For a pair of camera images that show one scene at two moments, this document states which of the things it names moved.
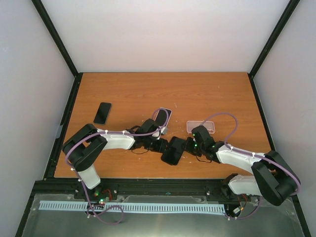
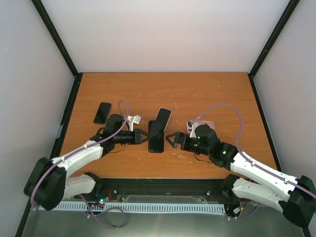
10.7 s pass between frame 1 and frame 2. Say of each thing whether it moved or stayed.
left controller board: stayed
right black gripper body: moved
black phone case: moved
